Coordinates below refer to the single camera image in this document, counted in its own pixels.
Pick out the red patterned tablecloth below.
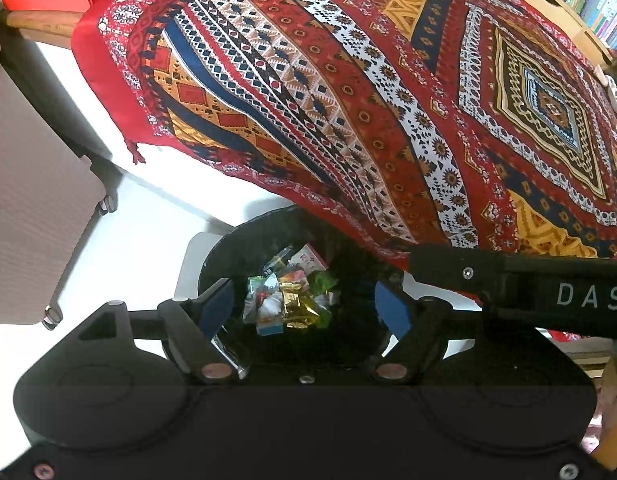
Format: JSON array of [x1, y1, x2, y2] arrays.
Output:
[[70, 0, 617, 286]]

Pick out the brown haired doll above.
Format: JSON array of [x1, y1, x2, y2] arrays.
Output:
[[595, 51, 617, 134]]

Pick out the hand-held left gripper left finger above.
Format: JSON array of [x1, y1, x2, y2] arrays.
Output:
[[73, 279, 242, 385]]

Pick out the pink teal packet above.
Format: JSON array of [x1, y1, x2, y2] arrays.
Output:
[[287, 243, 330, 282]]

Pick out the gold foil wrapper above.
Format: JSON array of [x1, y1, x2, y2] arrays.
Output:
[[280, 281, 335, 331]]

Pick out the trash bin with black liner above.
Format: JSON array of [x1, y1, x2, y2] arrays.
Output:
[[173, 204, 478, 379]]

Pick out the green plastic wrapper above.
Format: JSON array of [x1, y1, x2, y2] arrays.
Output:
[[308, 270, 340, 294]]

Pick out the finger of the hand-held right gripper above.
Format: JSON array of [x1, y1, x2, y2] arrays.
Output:
[[407, 244, 508, 308]]

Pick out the light green wrapper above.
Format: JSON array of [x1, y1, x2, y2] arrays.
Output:
[[245, 274, 270, 322]]

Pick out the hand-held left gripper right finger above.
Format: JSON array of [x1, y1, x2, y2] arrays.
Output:
[[369, 280, 477, 385]]

